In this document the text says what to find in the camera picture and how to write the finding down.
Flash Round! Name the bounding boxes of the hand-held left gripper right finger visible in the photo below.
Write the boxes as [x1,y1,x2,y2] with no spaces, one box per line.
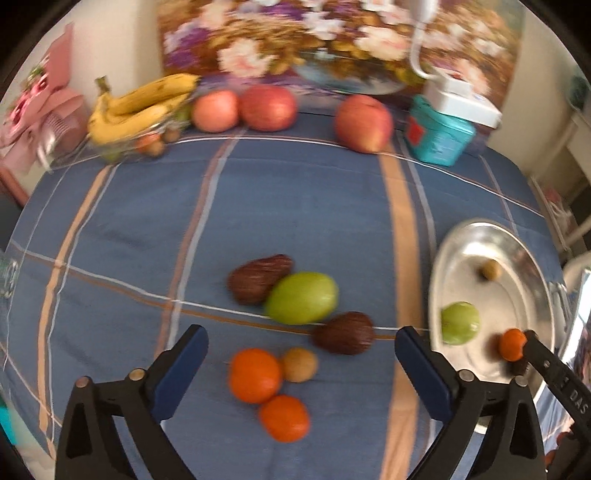
[394,326,548,480]

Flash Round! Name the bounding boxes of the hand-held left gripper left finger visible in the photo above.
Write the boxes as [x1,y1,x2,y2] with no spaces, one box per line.
[55,324,209,480]

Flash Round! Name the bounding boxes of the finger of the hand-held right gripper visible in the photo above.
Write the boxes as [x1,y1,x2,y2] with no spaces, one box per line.
[523,329,591,418]

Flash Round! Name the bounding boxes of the large orange tangerine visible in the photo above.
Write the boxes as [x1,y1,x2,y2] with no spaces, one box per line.
[228,348,283,404]

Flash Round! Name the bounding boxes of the elongated brown dried date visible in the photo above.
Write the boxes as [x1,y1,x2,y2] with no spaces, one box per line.
[227,254,295,305]

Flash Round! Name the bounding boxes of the round metal plate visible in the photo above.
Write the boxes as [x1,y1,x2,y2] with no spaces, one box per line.
[427,218,568,435]

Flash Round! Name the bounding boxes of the large green jujube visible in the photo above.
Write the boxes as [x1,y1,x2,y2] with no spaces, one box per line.
[264,272,339,325]

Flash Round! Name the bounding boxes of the small green jujube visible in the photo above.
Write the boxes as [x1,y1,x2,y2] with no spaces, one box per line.
[441,302,481,346]

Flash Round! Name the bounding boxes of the small white object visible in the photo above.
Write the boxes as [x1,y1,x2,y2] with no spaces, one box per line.
[0,258,19,301]

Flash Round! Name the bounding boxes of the blue plaid tablecloth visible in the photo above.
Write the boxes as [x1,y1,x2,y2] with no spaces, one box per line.
[0,99,566,480]

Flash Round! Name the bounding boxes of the glass bowl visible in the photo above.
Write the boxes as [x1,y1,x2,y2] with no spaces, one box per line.
[95,104,192,162]

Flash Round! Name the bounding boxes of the teal toy house box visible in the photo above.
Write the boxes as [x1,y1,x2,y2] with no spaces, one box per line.
[404,95,476,166]

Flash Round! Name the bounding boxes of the red apple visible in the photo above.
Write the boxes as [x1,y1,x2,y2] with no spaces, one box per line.
[192,90,240,134]
[335,95,394,154]
[239,85,297,131]

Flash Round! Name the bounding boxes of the white power strip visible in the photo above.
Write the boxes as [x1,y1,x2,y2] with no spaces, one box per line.
[425,76,503,130]

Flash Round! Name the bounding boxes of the yellow banana bunch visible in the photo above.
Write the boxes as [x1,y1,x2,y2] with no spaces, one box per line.
[88,74,200,148]

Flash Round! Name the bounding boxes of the pink bouquet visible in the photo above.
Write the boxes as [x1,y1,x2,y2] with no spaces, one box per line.
[0,23,86,185]

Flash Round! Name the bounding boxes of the white gooseneck lamp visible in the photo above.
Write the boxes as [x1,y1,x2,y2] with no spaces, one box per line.
[406,0,439,79]

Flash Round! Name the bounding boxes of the flower painting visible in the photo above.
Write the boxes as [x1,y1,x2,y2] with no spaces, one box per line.
[157,0,527,95]

